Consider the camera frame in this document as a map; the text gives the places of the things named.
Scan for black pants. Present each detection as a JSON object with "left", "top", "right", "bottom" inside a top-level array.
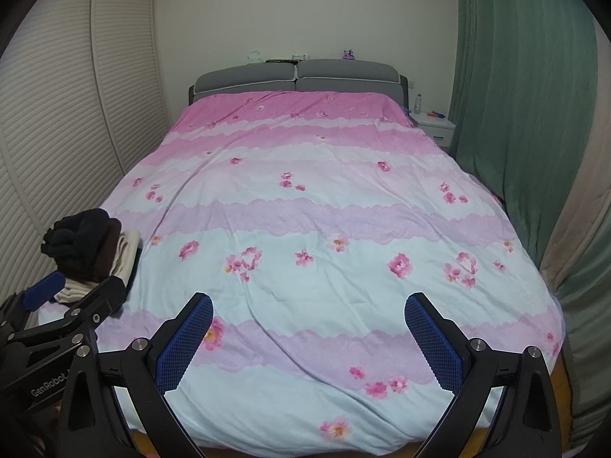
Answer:
[{"left": 40, "top": 208, "right": 111, "bottom": 281}]

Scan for cream folded garment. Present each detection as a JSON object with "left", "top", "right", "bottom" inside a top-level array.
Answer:
[{"left": 54, "top": 229, "right": 141, "bottom": 304}]

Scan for white louvered wardrobe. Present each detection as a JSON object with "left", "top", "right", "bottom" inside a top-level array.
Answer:
[{"left": 1, "top": 0, "right": 169, "bottom": 295}]

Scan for pink floral bed cover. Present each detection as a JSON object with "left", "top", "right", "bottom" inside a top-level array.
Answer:
[{"left": 37, "top": 90, "right": 567, "bottom": 458}]

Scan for beige curtain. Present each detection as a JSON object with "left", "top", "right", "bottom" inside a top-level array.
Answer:
[{"left": 538, "top": 185, "right": 611, "bottom": 297}]

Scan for white nightstand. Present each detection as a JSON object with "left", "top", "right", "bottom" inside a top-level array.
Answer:
[{"left": 410, "top": 113, "right": 456, "bottom": 151}]

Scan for clear plastic bottle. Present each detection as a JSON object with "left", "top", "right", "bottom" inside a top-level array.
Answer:
[{"left": 413, "top": 94, "right": 422, "bottom": 115}]

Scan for grey padded headboard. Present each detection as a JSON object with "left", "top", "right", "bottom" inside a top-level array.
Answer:
[{"left": 189, "top": 59, "right": 409, "bottom": 108}]

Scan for green curtain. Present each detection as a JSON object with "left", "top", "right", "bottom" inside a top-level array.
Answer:
[{"left": 451, "top": 0, "right": 610, "bottom": 447}]

